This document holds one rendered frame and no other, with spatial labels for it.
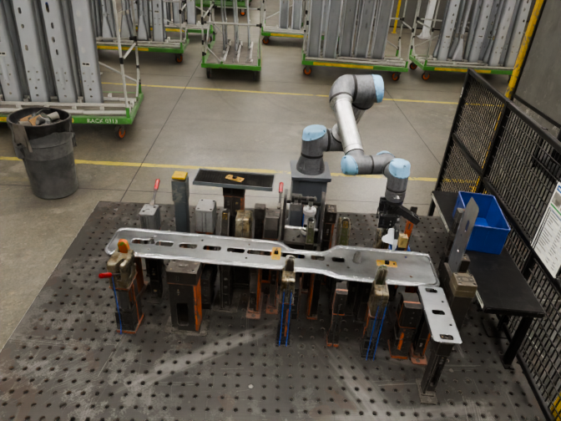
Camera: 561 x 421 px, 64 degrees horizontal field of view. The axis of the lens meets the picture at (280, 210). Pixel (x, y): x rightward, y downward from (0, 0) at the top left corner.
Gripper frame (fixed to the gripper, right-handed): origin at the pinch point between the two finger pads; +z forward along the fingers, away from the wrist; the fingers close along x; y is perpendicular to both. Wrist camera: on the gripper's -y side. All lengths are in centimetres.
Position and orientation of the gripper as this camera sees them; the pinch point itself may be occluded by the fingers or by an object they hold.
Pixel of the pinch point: (391, 241)
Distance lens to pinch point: 187.9
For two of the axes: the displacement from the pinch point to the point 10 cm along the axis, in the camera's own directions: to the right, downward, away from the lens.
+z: -0.2, 8.5, 5.2
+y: -10.0, -0.6, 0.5
